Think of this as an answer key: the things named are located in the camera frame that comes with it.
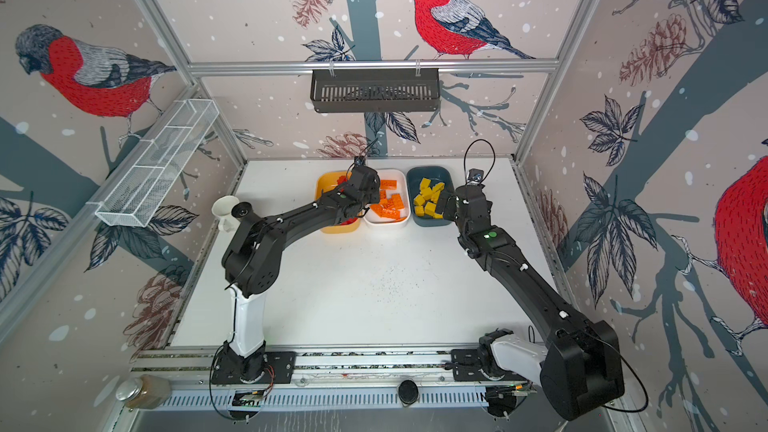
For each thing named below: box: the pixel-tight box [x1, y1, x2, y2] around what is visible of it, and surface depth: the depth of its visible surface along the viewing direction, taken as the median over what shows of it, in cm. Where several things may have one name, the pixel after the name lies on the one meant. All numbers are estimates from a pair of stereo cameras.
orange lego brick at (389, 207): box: [370, 195, 406, 220], surface depth 106 cm
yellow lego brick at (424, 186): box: [419, 177, 433, 194], surface depth 112 cm
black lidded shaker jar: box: [231, 201, 256, 223], surface depth 94 cm
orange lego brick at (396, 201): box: [391, 193, 405, 209], surface depth 106 cm
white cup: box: [211, 195, 241, 233], surface depth 97 cm
